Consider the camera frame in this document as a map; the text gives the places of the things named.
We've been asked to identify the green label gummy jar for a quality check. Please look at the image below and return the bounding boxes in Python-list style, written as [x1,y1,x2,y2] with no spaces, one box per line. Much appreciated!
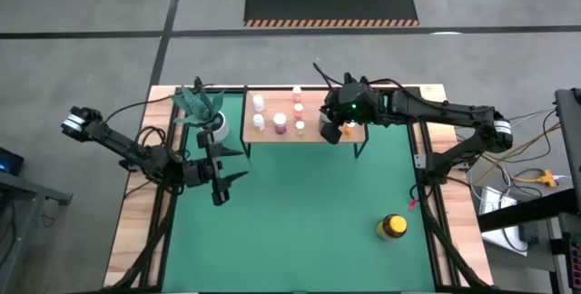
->
[375,212,409,242]

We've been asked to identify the green table mat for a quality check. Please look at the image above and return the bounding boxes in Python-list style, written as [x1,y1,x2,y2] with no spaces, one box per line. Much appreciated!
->
[161,92,437,293]

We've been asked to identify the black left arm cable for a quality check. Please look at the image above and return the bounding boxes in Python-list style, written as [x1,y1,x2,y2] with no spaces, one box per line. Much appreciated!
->
[102,96,178,125]

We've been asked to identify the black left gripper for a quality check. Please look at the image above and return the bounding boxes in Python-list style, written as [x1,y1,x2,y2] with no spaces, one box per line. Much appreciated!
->
[181,130,250,207]

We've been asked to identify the yellow power splitter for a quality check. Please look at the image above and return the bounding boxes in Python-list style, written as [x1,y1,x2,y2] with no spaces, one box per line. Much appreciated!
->
[537,169,558,189]

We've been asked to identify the green snake plant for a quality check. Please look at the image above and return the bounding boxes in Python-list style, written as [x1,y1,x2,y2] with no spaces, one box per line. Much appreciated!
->
[173,85,226,128]

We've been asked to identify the blue lit tablet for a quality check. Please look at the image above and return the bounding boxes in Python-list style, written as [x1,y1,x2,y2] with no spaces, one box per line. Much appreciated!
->
[0,147,25,176]

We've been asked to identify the white box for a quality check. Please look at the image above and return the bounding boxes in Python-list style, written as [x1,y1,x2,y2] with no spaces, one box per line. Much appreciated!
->
[478,185,530,257]

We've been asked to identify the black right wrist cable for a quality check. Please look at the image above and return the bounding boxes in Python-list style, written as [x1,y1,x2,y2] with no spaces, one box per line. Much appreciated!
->
[311,62,405,93]

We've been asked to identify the yellow power cable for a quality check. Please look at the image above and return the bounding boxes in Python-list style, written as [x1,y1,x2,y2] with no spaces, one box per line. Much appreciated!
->
[469,121,562,184]

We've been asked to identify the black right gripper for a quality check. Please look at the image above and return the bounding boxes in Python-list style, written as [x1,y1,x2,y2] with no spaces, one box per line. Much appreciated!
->
[320,83,387,145]

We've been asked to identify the wooden shelf black metal legs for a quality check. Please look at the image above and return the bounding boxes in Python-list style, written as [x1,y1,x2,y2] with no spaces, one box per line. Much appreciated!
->
[240,85,369,159]

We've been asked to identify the grey desk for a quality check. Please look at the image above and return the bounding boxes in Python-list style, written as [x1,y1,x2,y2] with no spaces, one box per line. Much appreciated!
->
[0,171,74,281]

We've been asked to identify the black floor mat orange stripes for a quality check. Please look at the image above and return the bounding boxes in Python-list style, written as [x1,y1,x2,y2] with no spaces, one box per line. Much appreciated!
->
[243,0,420,28]

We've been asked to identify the black table frame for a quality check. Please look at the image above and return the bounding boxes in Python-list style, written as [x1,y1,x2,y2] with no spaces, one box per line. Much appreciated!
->
[103,85,496,293]

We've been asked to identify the pink label medicine bottle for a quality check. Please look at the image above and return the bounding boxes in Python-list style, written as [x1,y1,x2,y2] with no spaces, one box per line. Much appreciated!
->
[272,112,289,136]

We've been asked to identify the white plant pot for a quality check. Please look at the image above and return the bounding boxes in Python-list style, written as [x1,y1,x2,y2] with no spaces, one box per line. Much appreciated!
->
[199,111,231,142]

